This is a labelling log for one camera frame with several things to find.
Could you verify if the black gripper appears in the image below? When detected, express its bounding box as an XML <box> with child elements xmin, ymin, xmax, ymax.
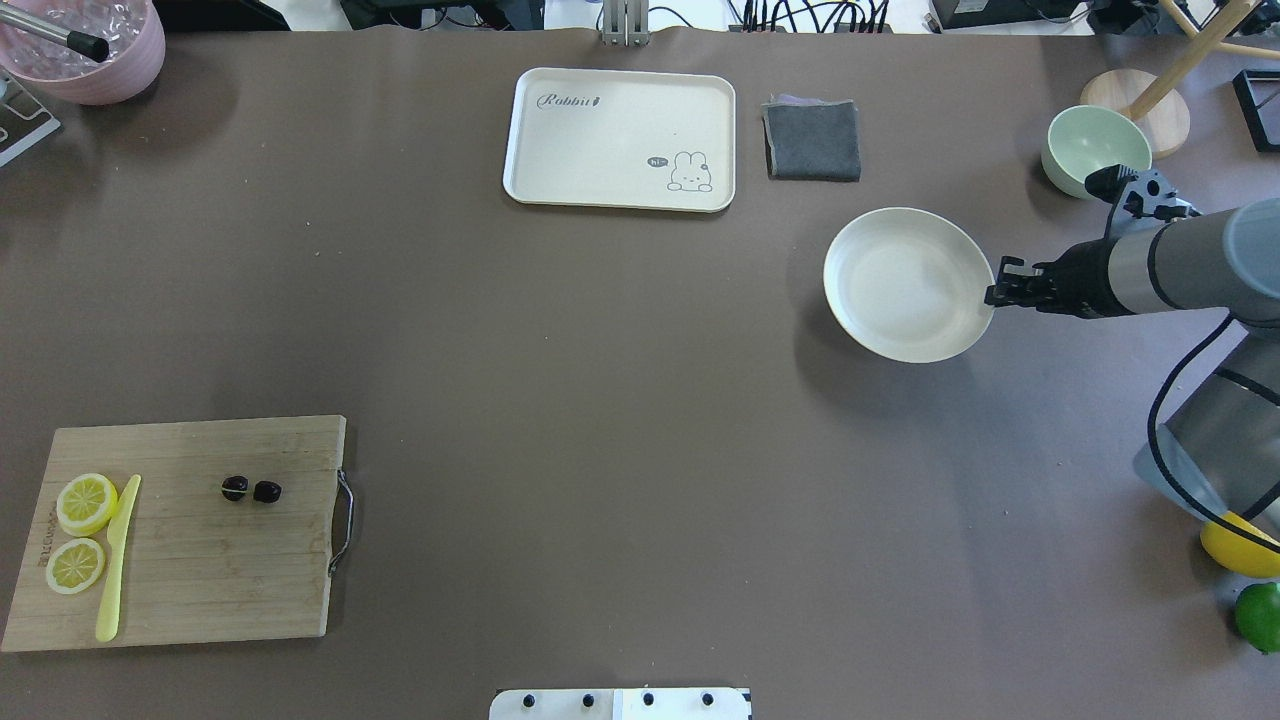
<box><xmin>984</xmin><ymin>240</ymin><xmax>1114</xmax><ymax>319</ymax></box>

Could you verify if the cream round plate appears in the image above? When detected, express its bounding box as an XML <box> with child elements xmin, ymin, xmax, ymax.
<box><xmin>822</xmin><ymin>208</ymin><xmax>995</xmax><ymax>364</ymax></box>

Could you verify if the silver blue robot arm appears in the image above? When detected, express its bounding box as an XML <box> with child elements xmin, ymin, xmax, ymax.
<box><xmin>986</xmin><ymin>199</ymin><xmax>1279</xmax><ymax>527</ymax></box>

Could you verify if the cream rabbit tray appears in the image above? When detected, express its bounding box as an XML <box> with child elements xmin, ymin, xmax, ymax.
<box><xmin>503</xmin><ymin>67</ymin><xmax>737</xmax><ymax>213</ymax></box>

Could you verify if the dark cherry right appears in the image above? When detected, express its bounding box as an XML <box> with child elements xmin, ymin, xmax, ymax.
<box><xmin>252</xmin><ymin>480</ymin><xmax>283</xmax><ymax>503</ymax></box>

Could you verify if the mint green bowl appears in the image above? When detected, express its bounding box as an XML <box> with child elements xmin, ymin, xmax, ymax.
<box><xmin>1039</xmin><ymin>105</ymin><xmax>1153</xmax><ymax>199</ymax></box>

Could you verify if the wooden cup stand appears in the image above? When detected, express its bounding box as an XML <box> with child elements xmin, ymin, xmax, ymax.
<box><xmin>1079</xmin><ymin>1</ymin><xmax>1277</xmax><ymax>160</ymax></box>

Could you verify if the grey folded cloth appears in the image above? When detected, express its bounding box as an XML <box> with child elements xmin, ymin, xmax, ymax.
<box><xmin>762</xmin><ymin>95</ymin><xmax>863</xmax><ymax>182</ymax></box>

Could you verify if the yellow lemon middle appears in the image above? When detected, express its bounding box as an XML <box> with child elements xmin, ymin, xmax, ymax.
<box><xmin>1199</xmin><ymin>521</ymin><xmax>1279</xmax><ymax>579</ymax></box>

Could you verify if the green lime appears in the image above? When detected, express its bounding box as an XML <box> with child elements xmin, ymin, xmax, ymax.
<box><xmin>1233</xmin><ymin>582</ymin><xmax>1279</xmax><ymax>653</ymax></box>

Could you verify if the bamboo cutting board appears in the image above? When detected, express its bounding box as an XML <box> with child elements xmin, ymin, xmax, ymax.
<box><xmin>3</xmin><ymin>415</ymin><xmax>347</xmax><ymax>653</ymax></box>

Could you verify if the pink bowl with ice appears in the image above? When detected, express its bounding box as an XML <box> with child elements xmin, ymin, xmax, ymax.
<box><xmin>3</xmin><ymin>1</ymin><xmax>166</xmax><ymax>106</ymax></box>

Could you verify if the lemon slice near edge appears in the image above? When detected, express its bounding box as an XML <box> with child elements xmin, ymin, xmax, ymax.
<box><xmin>55</xmin><ymin>473</ymin><xmax>119</xmax><ymax>538</ymax></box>

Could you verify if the yellow plastic knife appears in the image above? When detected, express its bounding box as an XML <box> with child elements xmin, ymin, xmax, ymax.
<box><xmin>93</xmin><ymin>474</ymin><xmax>143</xmax><ymax>643</ymax></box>

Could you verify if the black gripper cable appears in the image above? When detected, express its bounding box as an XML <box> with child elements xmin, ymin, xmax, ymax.
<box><xmin>1146</xmin><ymin>310</ymin><xmax>1280</xmax><ymax>557</ymax></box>

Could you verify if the aluminium frame post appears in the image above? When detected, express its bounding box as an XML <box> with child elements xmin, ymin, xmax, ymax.
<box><xmin>600</xmin><ymin>0</ymin><xmax>652</xmax><ymax>47</ymax></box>

